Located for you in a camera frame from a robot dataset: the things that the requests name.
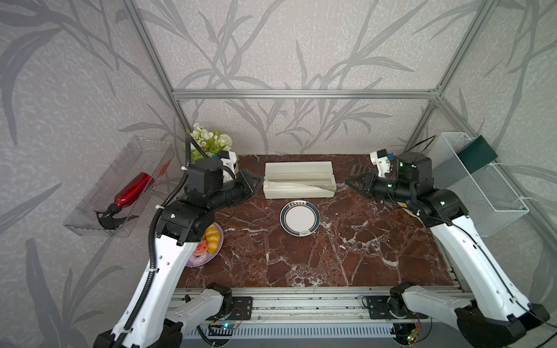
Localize cream plastic wrap dispenser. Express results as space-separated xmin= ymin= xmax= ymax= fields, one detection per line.
xmin=263 ymin=161 xmax=337 ymax=200

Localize white plate green rim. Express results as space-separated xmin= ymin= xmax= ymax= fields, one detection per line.
xmin=279 ymin=200 xmax=321 ymax=237

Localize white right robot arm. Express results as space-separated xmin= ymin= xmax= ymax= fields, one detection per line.
xmin=345 ymin=152 xmax=551 ymax=347

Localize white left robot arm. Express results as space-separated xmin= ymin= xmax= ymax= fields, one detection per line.
xmin=94 ymin=157 xmax=263 ymax=347

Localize purple plate with food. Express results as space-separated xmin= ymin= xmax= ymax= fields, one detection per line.
xmin=187 ymin=223 xmax=224 ymax=268

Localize brown slotted spatula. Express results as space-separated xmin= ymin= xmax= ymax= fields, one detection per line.
xmin=350 ymin=165 xmax=372 ymax=178

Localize white green artificial flowers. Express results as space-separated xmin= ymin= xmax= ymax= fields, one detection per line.
xmin=190 ymin=123 xmax=233 ymax=157

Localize red spray bottle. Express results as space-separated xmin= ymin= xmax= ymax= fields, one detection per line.
xmin=95 ymin=161 xmax=171 ymax=230

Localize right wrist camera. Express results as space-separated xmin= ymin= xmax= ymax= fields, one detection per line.
xmin=369 ymin=149 xmax=394 ymax=178

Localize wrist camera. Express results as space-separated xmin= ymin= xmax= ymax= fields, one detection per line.
xmin=218 ymin=150 xmax=238 ymax=174
xmin=369 ymin=149 xmax=394 ymax=178

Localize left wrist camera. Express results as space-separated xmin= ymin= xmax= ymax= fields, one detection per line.
xmin=218 ymin=150 xmax=238 ymax=174

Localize clear wall-mounted plastic bin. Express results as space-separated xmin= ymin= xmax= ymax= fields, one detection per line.
xmin=63 ymin=136 xmax=175 ymax=238

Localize white wire mesh basket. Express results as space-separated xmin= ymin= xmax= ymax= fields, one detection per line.
xmin=428 ymin=132 xmax=529 ymax=237

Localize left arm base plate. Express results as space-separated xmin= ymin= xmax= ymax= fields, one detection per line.
xmin=216 ymin=297 xmax=253 ymax=320

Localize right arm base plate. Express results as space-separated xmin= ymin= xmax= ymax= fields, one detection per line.
xmin=361 ymin=295 xmax=429 ymax=320

